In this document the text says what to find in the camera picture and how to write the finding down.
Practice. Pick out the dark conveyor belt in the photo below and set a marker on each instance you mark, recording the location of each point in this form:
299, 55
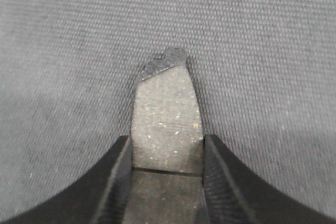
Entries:
263, 70

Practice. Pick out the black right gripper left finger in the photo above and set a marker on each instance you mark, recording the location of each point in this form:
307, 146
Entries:
99, 196

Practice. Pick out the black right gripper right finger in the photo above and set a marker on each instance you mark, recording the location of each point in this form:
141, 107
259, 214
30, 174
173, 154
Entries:
235, 194

